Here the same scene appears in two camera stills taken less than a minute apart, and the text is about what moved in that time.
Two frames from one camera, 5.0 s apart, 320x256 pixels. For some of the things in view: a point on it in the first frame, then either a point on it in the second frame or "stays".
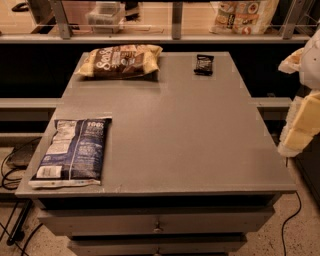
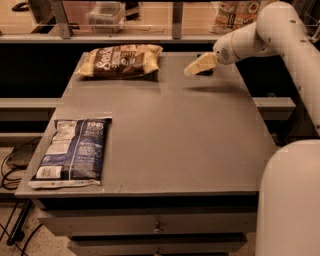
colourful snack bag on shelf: [241, 17] stays
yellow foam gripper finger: [302, 124] -> [205, 62]
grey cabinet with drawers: [189, 170] stays
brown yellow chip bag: [121, 61] stays
